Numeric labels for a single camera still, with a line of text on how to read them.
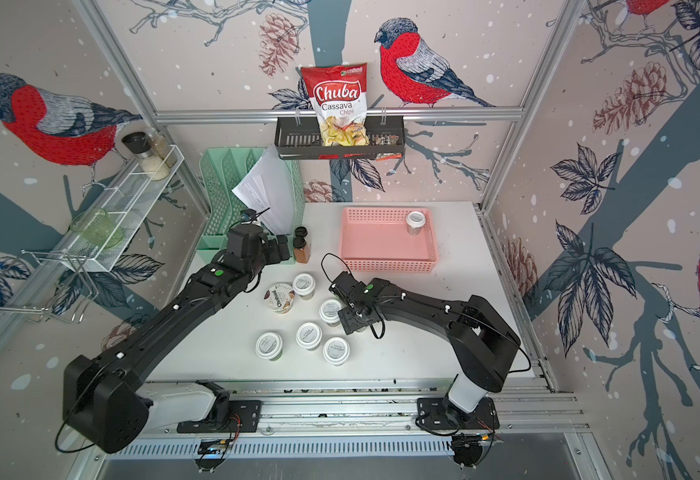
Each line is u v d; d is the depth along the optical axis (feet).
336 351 2.56
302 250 3.22
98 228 2.25
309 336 2.64
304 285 2.98
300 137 3.12
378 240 3.65
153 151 2.72
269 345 2.61
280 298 2.95
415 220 3.52
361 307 1.97
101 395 1.26
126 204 2.61
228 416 2.34
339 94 2.62
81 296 2.34
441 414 2.16
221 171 3.31
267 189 3.12
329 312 2.79
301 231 3.30
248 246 1.97
